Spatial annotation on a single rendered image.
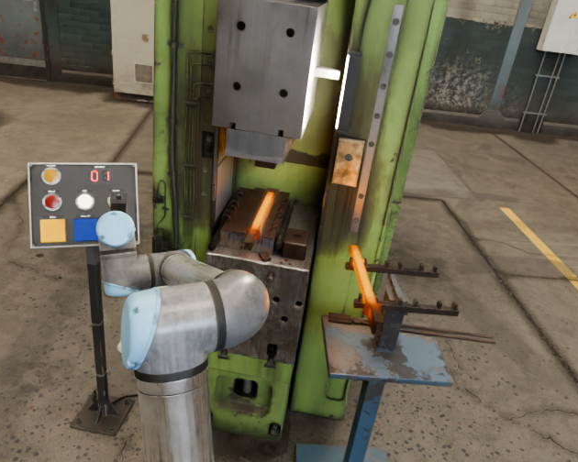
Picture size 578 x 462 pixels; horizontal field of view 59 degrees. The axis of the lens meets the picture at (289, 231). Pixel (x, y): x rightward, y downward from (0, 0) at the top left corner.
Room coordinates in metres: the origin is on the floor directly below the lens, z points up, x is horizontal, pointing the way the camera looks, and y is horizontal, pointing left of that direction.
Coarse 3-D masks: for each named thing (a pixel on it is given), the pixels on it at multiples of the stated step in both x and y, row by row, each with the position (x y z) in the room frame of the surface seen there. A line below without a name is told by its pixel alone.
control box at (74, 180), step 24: (48, 168) 1.52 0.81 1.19; (72, 168) 1.54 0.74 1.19; (96, 168) 1.57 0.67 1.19; (120, 168) 1.60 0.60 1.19; (48, 192) 1.48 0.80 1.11; (72, 192) 1.50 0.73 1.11; (96, 192) 1.53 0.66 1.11; (48, 216) 1.44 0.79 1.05; (72, 216) 1.47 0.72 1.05; (96, 216) 1.49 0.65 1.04; (72, 240) 1.43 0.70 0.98
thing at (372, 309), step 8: (352, 248) 1.52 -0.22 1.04; (352, 256) 1.47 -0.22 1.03; (360, 256) 1.47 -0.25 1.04; (360, 264) 1.42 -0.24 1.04; (360, 272) 1.37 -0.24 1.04; (360, 280) 1.33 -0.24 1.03; (368, 280) 1.33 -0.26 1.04; (360, 288) 1.31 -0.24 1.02; (368, 288) 1.29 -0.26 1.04; (368, 296) 1.24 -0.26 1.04; (368, 304) 1.19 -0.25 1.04; (376, 304) 1.19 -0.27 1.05; (368, 312) 1.19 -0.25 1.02; (376, 312) 1.16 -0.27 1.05; (368, 320) 1.17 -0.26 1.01; (376, 320) 1.12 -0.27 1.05; (376, 328) 1.11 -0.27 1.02
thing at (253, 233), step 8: (272, 192) 1.96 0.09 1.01; (264, 200) 1.88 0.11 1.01; (264, 208) 1.80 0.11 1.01; (256, 216) 1.72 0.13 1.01; (264, 216) 1.75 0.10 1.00; (256, 224) 1.66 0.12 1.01; (248, 232) 1.60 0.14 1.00; (256, 232) 1.59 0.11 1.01; (248, 240) 1.52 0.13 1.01; (248, 248) 1.51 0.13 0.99
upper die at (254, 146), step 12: (228, 132) 1.62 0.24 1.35; (240, 132) 1.62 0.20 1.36; (252, 132) 1.62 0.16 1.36; (228, 144) 1.62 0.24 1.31; (240, 144) 1.62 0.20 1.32; (252, 144) 1.62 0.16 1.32; (264, 144) 1.61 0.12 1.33; (276, 144) 1.61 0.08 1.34; (288, 144) 1.71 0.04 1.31; (240, 156) 1.62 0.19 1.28; (252, 156) 1.62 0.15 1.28; (264, 156) 1.61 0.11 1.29; (276, 156) 1.61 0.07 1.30
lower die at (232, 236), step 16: (256, 192) 1.98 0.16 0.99; (288, 192) 2.02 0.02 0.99; (240, 208) 1.83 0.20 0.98; (256, 208) 1.83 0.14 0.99; (272, 208) 1.85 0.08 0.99; (224, 224) 1.68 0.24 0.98; (240, 224) 1.68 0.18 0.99; (224, 240) 1.62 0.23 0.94; (240, 240) 1.62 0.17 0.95; (256, 240) 1.61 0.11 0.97; (272, 240) 1.61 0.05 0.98
